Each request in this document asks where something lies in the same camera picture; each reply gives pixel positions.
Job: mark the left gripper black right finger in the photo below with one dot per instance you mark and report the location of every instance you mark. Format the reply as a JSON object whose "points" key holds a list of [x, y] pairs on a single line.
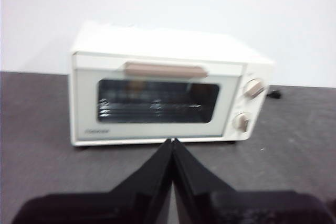
{"points": [[236, 208]]}

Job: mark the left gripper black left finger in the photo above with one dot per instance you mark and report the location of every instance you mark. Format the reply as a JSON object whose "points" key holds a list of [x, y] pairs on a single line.
{"points": [[110, 208]]}

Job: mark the beige oven knob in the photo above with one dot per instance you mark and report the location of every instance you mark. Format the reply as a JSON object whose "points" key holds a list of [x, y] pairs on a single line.
{"points": [[253, 87], [241, 122]]}

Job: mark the white toaster oven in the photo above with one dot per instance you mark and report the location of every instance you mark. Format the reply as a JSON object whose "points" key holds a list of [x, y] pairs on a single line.
{"points": [[170, 43]]}

